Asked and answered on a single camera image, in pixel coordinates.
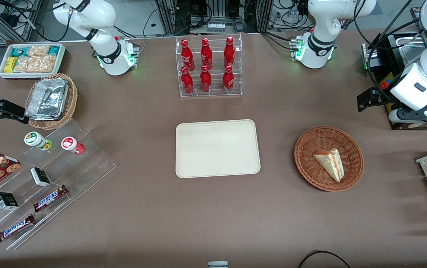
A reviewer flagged steel warmer pan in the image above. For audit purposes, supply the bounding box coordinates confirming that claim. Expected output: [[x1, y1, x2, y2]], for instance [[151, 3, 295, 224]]
[[394, 33, 427, 67]]

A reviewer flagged small black box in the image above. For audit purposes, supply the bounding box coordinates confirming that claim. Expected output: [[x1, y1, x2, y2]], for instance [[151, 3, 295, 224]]
[[30, 167, 51, 187], [0, 192, 19, 211]]

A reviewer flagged beige plastic tray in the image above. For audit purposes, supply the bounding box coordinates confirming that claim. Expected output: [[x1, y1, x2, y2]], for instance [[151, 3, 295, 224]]
[[175, 119, 261, 179]]

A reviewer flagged round brown wicker basket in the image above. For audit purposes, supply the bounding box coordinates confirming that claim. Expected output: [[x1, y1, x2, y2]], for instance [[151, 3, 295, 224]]
[[294, 126, 365, 192]]

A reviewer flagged aluminium frame rack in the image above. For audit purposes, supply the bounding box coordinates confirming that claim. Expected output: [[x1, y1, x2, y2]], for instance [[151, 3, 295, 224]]
[[156, 0, 273, 36]]

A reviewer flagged Snickers chocolate bar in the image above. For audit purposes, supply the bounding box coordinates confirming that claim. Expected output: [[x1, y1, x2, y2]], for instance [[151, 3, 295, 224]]
[[33, 185, 68, 212], [0, 214, 35, 243]]

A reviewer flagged green label white-lid cup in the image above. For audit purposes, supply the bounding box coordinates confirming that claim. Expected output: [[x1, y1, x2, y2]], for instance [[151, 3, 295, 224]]
[[24, 131, 53, 151]]

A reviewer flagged clear bag of crackers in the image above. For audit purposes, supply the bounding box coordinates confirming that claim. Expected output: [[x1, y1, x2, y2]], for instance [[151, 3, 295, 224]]
[[34, 54, 57, 73], [27, 45, 51, 58], [13, 56, 37, 73]]

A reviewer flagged light wicker basket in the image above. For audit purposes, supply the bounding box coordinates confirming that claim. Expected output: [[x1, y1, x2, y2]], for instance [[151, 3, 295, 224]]
[[25, 73, 78, 131]]

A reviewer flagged clear acrylic bottle rack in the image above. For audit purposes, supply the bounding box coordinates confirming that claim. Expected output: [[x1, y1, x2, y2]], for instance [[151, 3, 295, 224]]
[[176, 33, 243, 98]]

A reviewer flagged red label white-lid cup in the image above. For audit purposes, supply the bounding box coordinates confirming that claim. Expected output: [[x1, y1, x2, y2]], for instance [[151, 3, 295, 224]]
[[61, 137, 86, 155]]

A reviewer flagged triangular sandwich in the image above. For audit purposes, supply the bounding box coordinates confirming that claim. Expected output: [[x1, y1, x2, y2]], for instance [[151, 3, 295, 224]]
[[313, 148, 345, 183]]

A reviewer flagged yellow snack packet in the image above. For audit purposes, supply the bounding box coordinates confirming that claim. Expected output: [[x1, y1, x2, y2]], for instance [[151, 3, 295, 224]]
[[4, 56, 19, 74]]

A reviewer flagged red cola bottle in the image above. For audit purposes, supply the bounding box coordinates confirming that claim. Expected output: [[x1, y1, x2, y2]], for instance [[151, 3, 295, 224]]
[[181, 66, 194, 94], [181, 39, 195, 71], [224, 36, 236, 68], [200, 37, 213, 70], [200, 64, 212, 93], [223, 65, 235, 93]]

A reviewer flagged stack of foil trays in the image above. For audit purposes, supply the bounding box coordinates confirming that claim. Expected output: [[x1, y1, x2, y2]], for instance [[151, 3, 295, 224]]
[[26, 78, 69, 121]]

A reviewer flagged black food warmer machine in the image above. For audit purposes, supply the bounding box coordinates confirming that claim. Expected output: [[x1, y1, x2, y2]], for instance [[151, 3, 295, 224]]
[[361, 32, 427, 131]]

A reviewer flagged white rectangular snack bin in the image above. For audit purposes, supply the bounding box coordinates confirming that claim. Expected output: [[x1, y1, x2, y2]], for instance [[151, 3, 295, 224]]
[[0, 43, 67, 80]]

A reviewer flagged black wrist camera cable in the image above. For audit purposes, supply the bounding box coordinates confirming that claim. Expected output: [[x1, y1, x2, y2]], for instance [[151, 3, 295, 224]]
[[353, 0, 427, 105]]

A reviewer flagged black table cable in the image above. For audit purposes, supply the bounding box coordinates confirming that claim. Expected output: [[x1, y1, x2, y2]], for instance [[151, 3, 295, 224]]
[[297, 250, 351, 268]]

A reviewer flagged clear acrylic stepped stand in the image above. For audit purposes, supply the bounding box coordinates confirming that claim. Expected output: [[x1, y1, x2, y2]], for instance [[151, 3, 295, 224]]
[[0, 118, 118, 251]]

